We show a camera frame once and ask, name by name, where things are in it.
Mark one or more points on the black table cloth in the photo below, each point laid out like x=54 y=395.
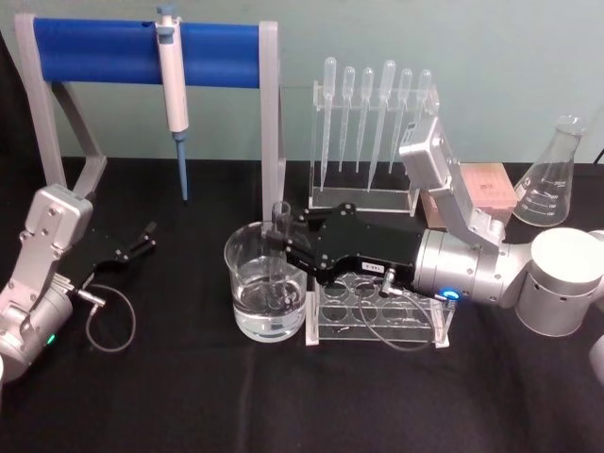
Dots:
x=198 y=401

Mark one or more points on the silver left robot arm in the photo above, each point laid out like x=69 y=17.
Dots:
x=42 y=236

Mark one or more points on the clear acrylic dropper rack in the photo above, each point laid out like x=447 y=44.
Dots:
x=363 y=200

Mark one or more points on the pink pipette tip box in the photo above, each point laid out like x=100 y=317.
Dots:
x=491 y=189

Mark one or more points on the clear glass test tube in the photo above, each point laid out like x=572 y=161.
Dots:
x=278 y=283

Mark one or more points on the glass beaker with water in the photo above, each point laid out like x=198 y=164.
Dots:
x=255 y=307

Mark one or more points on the clear acrylic test tube rack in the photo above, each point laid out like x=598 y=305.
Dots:
x=377 y=321

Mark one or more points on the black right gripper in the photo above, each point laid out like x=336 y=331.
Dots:
x=358 y=245

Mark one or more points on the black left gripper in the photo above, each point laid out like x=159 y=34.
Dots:
x=106 y=250

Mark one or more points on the clear plastic transfer pipette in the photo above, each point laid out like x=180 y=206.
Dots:
x=386 y=94
x=424 y=85
x=365 y=94
x=347 y=94
x=403 y=89
x=326 y=118

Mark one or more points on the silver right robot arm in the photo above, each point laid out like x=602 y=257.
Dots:
x=472 y=269

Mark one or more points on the grey and blue pipette stand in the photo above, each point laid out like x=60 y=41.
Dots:
x=94 y=52

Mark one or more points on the white and blue micropipette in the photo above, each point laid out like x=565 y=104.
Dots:
x=172 y=85

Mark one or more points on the glass conical flask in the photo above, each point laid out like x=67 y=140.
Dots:
x=547 y=193

